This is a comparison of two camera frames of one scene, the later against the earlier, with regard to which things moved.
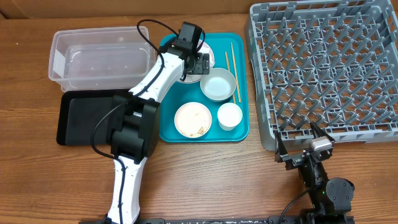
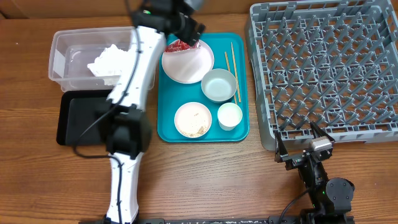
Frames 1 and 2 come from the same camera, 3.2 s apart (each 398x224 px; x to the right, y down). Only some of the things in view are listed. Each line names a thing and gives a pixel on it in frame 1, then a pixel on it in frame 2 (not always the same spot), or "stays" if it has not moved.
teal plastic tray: x=210 y=107 stays
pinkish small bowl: x=193 y=119 stays
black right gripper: x=282 y=155 stays
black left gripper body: x=201 y=65 -> x=184 y=27
